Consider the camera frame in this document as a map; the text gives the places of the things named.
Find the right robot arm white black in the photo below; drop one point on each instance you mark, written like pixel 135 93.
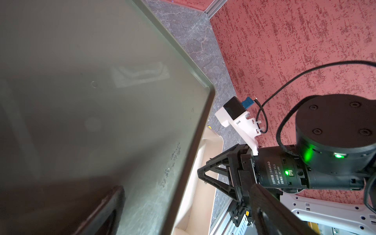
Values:
pixel 336 148

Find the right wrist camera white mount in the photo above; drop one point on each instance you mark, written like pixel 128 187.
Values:
pixel 234 113

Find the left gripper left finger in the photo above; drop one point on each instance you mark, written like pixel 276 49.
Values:
pixel 92 210

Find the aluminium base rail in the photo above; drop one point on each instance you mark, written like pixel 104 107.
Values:
pixel 223 225

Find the white drawer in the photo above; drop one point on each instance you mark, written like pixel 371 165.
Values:
pixel 195 212

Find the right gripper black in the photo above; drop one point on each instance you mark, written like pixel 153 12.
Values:
pixel 237 164

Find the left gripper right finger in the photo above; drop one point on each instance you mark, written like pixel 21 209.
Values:
pixel 272 217

